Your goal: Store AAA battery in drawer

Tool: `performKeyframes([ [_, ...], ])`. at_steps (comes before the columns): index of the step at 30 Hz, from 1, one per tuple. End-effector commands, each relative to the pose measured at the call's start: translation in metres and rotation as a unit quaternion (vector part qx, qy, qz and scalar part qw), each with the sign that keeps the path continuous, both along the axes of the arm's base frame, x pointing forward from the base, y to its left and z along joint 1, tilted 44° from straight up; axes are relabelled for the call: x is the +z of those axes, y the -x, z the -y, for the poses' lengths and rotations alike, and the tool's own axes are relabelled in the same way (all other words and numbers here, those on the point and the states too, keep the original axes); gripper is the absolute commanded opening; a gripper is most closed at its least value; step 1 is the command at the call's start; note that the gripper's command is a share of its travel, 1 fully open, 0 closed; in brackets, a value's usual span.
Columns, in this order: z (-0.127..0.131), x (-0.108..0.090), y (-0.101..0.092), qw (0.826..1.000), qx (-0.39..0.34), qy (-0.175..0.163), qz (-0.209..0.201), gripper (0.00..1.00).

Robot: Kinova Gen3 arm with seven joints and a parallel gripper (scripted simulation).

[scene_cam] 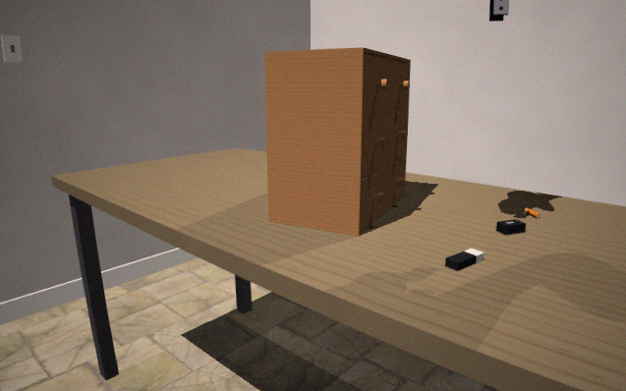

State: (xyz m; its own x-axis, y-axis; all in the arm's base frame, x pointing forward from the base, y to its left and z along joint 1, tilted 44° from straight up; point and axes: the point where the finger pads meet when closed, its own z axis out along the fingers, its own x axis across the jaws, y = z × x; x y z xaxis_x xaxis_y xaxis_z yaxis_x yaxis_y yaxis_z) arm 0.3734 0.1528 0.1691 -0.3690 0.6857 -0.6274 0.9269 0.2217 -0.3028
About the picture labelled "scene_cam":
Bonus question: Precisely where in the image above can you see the brown wooden drawer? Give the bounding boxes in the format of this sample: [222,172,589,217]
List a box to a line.
[360,166,386,232]
[364,54,390,113]
[386,155,406,209]
[388,110,408,160]
[390,60,410,109]
[362,114,388,174]

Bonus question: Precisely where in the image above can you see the black and white eraser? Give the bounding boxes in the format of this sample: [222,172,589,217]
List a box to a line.
[445,249,484,271]

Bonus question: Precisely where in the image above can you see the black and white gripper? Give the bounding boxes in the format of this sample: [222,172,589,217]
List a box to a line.
[489,0,509,22]

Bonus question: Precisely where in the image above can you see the black 9v battery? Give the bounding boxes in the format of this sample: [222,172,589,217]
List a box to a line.
[496,219,526,235]

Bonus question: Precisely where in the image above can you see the small brown wooden chest of drawers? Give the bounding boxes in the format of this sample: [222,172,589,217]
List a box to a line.
[264,47,411,236]

